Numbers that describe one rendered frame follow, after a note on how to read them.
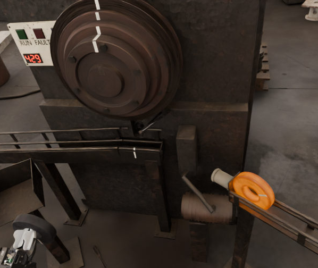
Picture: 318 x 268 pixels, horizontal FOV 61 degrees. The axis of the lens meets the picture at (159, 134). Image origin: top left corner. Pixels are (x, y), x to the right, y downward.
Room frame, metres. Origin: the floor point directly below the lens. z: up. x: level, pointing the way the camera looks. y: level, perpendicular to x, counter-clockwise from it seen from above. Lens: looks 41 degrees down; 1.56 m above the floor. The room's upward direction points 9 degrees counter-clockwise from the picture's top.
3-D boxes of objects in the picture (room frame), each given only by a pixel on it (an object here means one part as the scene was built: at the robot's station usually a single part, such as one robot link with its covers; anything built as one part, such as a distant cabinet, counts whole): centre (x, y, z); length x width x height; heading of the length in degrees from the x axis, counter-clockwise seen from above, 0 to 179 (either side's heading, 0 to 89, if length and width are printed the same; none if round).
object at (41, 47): (1.13, 0.40, 1.15); 0.26 x 0.02 x 0.18; 72
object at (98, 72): (0.83, 0.14, 1.11); 0.28 x 0.06 x 0.28; 72
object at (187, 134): (0.86, -0.12, 0.68); 0.11 x 0.08 x 0.24; 162
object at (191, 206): (0.69, -0.16, 0.27); 0.22 x 0.13 x 0.53; 72
